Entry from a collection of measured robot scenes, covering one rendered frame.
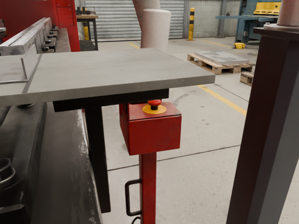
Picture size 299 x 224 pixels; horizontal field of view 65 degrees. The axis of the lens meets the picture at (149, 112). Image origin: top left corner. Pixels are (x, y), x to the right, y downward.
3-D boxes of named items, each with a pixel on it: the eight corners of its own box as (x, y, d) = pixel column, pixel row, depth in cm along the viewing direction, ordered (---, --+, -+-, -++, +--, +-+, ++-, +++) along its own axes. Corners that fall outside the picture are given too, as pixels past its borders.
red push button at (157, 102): (162, 113, 70) (162, 101, 68) (149, 114, 69) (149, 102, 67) (158, 107, 73) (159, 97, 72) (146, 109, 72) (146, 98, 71)
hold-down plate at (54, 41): (55, 52, 105) (54, 45, 104) (42, 52, 103) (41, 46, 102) (57, 42, 131) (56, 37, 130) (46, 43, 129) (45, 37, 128)
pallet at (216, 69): (256, 72, 414) (258, 63, 408) (215, 75, 394) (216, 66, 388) (220, 58, 519) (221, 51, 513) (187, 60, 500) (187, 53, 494)
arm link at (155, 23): (139, 50, 78) (139, 55, 70) (142, 7, 73) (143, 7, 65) (164, 53, 79) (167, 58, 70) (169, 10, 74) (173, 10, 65)
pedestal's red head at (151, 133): (180, 149, 73) (183, 94, 65) (129, 156, 69) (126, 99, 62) (161, 121, 90) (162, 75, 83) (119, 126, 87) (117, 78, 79)
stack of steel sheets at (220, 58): (249, 62, 415) (250, 59, 413) (218, 65, 400) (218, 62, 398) (220, 53, 502) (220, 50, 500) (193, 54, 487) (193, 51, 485)
